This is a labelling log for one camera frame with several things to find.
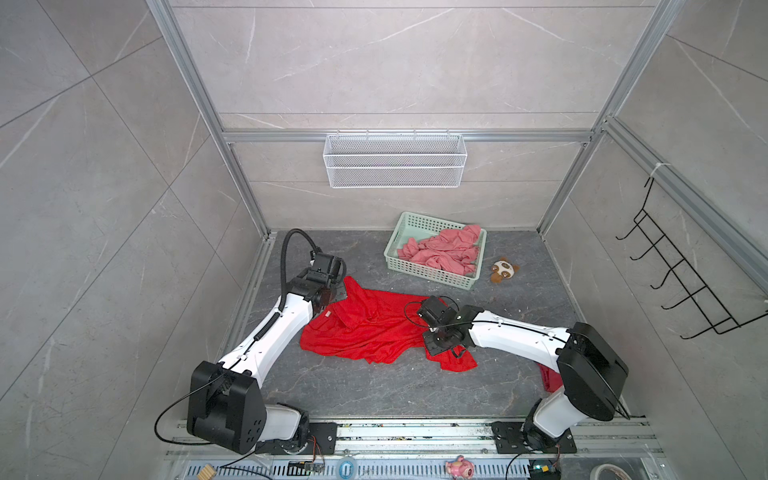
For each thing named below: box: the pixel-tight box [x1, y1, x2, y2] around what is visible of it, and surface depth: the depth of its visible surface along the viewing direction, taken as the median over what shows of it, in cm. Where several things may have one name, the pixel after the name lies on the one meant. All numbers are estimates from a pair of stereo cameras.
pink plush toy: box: [445, 455, 475, 480], surface depth 69 cm
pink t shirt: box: [398, 224, 481, 275], surface depth 112 cm
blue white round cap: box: [338, 461, 355, 479], surface depth 71 cm
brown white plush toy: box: [490, 257, 520, 284], surface depth 107 cm
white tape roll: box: [589, 463, 633, 480], surface depth 70 cm
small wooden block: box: [197, 464, 217, 480], surface depth 70 cm
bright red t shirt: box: [300, 276, 477, 372], surface depth 91 cm
